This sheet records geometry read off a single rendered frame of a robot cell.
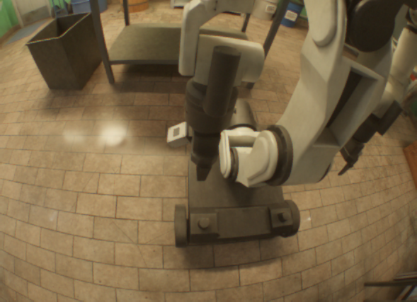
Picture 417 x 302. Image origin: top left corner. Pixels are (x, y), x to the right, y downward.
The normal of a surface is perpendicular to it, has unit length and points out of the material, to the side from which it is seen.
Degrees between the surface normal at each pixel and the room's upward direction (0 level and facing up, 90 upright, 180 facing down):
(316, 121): 90
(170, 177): 0
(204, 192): 0
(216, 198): 0
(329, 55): 90
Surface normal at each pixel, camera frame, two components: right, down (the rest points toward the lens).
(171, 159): 0.15, -0.49
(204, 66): 0.07, 0.76
